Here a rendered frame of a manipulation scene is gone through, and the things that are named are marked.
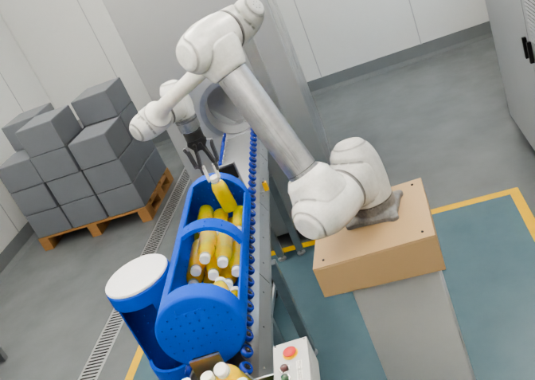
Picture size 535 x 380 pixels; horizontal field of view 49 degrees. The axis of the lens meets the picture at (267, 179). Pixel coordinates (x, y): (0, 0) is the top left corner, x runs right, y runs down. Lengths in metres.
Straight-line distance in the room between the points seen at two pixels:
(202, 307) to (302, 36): 5.20
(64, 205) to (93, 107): 0.96
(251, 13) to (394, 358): 1.30
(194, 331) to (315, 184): 0.59
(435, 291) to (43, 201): 4.41
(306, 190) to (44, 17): 5.99
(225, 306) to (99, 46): 5.73
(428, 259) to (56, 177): 4.30
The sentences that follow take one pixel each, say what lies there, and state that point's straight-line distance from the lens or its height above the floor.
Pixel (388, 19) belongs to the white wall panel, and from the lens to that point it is 6.71.
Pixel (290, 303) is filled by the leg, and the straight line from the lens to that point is 3.03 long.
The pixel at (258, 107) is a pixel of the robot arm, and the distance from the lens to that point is 1.75.
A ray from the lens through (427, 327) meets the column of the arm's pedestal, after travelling 2.17.
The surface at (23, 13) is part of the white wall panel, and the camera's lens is 7.57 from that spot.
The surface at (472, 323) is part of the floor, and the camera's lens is 3.16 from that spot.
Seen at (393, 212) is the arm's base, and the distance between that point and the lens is 1.96.
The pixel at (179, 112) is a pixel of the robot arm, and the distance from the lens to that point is 2.28.
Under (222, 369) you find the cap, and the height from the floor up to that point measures 1.13.
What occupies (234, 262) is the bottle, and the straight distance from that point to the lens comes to 2.18.
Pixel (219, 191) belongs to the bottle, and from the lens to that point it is 2.45.
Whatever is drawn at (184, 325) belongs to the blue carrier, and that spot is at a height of 1.14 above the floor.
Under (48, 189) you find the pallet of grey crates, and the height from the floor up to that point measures 0.59.
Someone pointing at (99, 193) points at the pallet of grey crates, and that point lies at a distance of 5.60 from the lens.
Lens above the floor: 2.16
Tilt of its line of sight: 24 degrees down
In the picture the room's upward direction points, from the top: 23 degrees counter-clockwise
